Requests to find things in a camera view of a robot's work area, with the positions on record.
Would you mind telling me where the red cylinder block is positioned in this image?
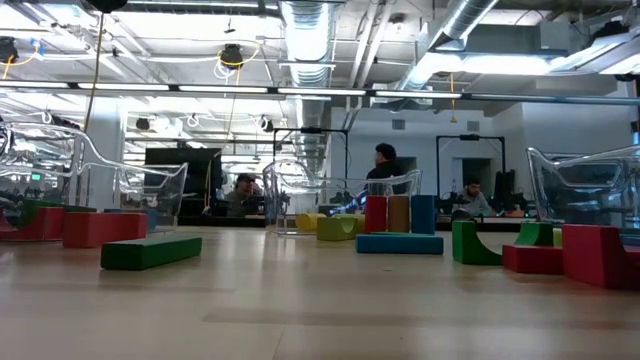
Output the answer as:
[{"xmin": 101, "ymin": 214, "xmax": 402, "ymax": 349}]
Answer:
[{"xmin": 364, "ymin": 195, "xmax": 389, "ymax": 234}]

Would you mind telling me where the light green arch block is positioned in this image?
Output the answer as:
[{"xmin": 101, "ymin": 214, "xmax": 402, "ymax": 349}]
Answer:
[{"xmin": 316, "ymin": 216, "xmax": 359, "ymax": 242}]

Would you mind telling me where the black frame stand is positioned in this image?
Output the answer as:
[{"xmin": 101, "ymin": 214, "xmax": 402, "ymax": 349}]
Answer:
[
  {"xmin": 435, "ymin": 133, "xmax": 506, "ymax": 201},
  {"xmin": 272, "ymin": 127, "xmax": 350, "ymax": 181}
]

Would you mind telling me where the blue long block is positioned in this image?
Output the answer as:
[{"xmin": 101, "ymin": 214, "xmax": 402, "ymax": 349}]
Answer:
[{"xmin": 355, "ymin": 233, "xmax": 445, "ymax": 256}]

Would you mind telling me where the black screen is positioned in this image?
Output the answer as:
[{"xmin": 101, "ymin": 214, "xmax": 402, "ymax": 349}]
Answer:
[{"xmin": 144, "ymin": 147, "xmax": 224, "ymax": 216}]

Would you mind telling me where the clear plastic bin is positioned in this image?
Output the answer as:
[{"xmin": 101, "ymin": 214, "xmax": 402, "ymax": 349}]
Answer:
[
  {"xmin": 526, "ymin": 144, "xmax": 640, "ymax": 231},
  {"xmin": 0, "ymin": 121, "xmax": 190, "ymax": 236},
  {"xmin": 262, "ymin": 158, "xmax": 423, "ymax": 236}
]

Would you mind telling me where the black cable reel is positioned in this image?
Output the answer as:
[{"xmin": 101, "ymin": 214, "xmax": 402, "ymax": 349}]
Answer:
[
  {"xmin": 0, "ymin": 35, "xmax": 20, "ymax": 65},
  {"xmin": 219, "ymin": 43, "xmax": 245, "ymax": 70}
]

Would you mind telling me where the yellow cylinder block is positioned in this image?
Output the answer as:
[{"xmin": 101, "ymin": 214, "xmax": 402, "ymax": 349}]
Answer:
[{"xmin": 294, "ymin": 212, "xmax": 327, "ymax": 234}]

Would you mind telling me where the silver ceiling duct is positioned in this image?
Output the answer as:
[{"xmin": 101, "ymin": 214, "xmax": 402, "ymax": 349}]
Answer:
[
  {"xmin": 394, "ymin": 0, "xmax": 501, "ymax": 101},
  {"xmin": 278, "ymin": 0, "xmax": 335, "ymax": 166}
]

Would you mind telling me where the person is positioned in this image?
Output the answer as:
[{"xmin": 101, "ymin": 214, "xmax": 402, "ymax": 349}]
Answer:
[
  {"xmin": 366, "ymin": 142, "xmax": 407, "ymax": 196},
  {"xmin": 224, "ymin": 172, "xmax": 264, "ymax": 217},
  {"xmin": 449, "ymin": 178, "xmax": 494, "ymax": 217}
]

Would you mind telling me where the tan cylinder block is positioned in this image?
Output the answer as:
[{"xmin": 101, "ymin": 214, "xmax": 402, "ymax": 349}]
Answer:
[{"xmin": 387, "ymin": 194, "xmax": 412, "ymax": 234}]

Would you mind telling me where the green long block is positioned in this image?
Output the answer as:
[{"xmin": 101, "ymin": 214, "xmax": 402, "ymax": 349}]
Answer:
[{"xmin": 100, "ymin": 234, "xmax": 204, "ymax": 272}]

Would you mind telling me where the ceiling light strip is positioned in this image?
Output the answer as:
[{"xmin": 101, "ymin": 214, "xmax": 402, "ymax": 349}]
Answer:
[{"xmin": 0, "ymin": 79, "xmax": 640, "ymax": 107}]

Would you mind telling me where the blue cylinder block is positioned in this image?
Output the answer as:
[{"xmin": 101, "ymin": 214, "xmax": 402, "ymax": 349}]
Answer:
[{"xmin": 410, "ymin": 194, "xmax": 436, "ymax": 236}]

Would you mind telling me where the yellow hanging cord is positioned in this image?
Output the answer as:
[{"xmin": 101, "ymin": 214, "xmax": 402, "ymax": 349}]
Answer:
[{"xmin": 83, "ymin": 12, "xmax": 107, "ymax": 126}]

